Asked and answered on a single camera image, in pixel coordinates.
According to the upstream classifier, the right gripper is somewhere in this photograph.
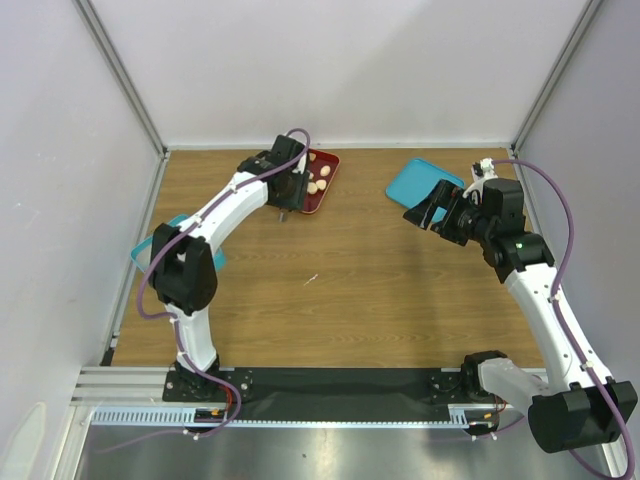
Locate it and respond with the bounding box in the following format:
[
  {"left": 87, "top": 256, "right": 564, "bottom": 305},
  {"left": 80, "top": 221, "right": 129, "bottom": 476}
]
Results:
[{"left": 402, "top": 179, "right": 494, "bottom": 247}]

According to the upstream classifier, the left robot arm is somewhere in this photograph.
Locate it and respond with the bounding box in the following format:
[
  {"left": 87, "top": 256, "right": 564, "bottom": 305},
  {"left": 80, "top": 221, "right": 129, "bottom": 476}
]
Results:
[{"left": 137, "top": 128, "right": 311, "bottom": 400}]

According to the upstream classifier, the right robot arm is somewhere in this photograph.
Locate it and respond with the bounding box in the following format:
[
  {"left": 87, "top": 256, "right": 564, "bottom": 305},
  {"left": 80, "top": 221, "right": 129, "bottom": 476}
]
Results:
[{"left": 403, "top": 178, "right": 638, "bottom": 453}]

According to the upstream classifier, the blue tin lid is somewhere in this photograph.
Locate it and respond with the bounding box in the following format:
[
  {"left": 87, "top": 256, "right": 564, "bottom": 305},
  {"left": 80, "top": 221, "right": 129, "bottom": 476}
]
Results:
[{"left": 385, "top": 158, "right": 465, "bottom": 209}]

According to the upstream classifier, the red tray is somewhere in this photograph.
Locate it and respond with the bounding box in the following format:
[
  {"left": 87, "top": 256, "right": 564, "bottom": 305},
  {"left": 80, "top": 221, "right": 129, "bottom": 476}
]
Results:
[{"left": 301, "top": 149, "right": 340, "bottom": 215}]

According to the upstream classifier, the blue tin box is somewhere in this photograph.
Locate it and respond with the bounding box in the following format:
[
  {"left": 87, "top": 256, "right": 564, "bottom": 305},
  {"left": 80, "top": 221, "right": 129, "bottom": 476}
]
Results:
[{"left": 130, "top": 214, "right": 227, "bottom": 273}]

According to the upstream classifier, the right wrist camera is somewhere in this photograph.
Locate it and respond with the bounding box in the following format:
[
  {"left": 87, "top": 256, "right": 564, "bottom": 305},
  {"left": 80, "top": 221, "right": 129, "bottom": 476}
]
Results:
[{"left": 463, "top": 158, "right": 498, "bottom": 205}]

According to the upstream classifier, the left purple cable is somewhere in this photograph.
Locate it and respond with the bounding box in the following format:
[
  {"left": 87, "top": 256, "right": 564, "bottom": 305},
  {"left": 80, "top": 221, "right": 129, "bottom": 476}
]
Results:
[{"left": 94, "top": 127, "right": 311, "bottom": 454}]

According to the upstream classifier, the grey cable duct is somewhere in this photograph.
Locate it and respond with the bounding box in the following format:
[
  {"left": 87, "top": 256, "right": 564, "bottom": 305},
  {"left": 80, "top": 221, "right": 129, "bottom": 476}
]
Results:
[{"left": 89, "top": 403, "right": 501, "bottom": 429}]

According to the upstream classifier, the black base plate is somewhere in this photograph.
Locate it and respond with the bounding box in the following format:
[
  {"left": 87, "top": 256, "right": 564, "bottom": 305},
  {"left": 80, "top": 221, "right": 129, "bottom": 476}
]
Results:
[{"left": 163, "top": 367, "right": 466, "bottom": 422}]

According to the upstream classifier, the left aluminium frame post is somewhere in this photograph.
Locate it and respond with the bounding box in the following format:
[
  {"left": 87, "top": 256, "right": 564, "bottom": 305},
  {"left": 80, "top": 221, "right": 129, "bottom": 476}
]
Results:
[{"left": 71, "top": 0, "right": 167, "bottom": 158}]

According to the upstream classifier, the aluminium frame post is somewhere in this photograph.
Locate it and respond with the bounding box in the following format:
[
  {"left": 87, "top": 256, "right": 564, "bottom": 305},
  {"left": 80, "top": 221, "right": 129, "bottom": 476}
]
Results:
[
  {"left": 510, "top": 0, "right": 604, "bottom": 155},
  {"left": 71, "top": 0, "right": 167, "bottom": 158}
]

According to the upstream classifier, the right aluminium frame post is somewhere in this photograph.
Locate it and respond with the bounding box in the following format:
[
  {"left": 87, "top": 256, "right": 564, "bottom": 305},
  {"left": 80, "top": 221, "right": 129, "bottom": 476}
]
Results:
[{"left": 510, "top": 0, "right": 604, "bottom": 155}]

